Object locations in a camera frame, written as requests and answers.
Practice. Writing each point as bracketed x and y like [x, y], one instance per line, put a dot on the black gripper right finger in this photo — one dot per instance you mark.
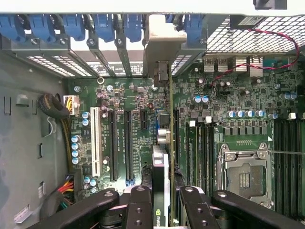
[193, 210]

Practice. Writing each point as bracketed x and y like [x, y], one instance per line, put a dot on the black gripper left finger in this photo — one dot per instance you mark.
[139, 210]

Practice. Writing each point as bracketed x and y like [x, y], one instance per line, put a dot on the installed RAM stick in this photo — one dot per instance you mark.
[191, 155]

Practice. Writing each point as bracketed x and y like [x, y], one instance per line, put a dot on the metal CPU socket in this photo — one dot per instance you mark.
[245, 176]

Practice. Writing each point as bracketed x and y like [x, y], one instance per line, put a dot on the long PCIe expansion slot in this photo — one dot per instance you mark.
[128, 143]
[113, 143]

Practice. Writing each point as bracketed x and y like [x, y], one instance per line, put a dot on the PCIe slot beside RAM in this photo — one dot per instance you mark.
[177, 133]

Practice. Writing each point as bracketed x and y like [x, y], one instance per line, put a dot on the white PCI expansion slot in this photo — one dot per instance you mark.
[95, 143]

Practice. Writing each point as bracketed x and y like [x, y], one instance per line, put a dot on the short PCIe expansion slot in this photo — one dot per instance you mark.
[143, 119]

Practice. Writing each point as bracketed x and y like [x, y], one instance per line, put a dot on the green motherboard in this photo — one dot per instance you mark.
[238, 100]

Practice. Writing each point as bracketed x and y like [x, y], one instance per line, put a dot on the white power connector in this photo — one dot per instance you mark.
[74, 105]

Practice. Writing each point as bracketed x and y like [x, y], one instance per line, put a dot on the open black PC case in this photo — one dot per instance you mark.
[23, 143]

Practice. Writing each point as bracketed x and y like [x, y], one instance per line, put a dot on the silver rear port block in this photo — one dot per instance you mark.
[212, 63]
[256, 66]
[241, 63]

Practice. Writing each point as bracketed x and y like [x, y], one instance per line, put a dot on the black blank slot cover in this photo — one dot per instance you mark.
[124, 55]
[97, 55]

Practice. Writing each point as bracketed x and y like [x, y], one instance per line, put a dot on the blue card retention clip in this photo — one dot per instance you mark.
[103, 27]
[193, 28]
[10, 27]
[133, 27]
[72, 26]
[41, 27]

